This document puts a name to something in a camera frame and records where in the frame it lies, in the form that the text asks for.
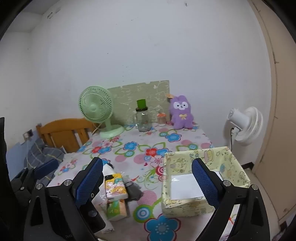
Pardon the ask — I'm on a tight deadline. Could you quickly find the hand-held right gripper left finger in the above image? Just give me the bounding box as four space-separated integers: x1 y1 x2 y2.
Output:
23 157 107 241

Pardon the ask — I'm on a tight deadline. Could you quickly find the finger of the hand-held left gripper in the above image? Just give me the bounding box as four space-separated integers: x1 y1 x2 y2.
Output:
23 159 59 183

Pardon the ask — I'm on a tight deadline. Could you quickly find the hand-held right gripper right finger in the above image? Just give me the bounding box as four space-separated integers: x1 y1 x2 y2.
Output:
191 158 271 241

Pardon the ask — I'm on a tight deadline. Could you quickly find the white cloth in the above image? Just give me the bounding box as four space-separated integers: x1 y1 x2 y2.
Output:
102 163 115 177

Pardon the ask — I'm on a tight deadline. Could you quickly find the yellow cartoon tissue pack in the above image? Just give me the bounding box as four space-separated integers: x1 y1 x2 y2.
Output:
105 173 129 200

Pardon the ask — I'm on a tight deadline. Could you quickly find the yellow cartoon fabric storage box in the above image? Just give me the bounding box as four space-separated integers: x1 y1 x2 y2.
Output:
161 146 251 218

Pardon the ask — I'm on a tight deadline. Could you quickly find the green orange tissue pack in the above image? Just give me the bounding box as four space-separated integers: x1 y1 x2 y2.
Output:
107 199 129 221

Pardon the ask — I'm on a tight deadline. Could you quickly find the grey cloth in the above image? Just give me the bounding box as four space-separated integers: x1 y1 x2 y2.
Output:
125 181 143 202

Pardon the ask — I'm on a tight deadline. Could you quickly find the grey plaid bedding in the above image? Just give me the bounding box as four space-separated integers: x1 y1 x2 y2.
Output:
24 139 65 169

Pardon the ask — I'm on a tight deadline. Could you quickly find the floral tablecloth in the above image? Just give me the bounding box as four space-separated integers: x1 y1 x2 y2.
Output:
46 120 234 241

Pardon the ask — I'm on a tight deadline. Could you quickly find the purple plush toy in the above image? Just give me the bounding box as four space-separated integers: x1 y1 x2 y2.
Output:
166 94 195 130

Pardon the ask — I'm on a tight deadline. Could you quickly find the white standing fan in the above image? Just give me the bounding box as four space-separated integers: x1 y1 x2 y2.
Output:
223 107 263 149

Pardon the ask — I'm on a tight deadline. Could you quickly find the green desk fan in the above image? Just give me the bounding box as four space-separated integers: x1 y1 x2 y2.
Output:
79 86 125 139

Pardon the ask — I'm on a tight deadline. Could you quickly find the glass jar with green lid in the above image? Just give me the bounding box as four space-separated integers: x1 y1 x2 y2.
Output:
134 99 152 132

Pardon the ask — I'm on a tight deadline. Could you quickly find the green patterned board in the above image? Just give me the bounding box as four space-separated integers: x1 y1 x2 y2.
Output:
107 80 170 127

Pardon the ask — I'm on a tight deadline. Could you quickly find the beige door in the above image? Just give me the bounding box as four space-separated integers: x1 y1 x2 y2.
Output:
250 0 296 223

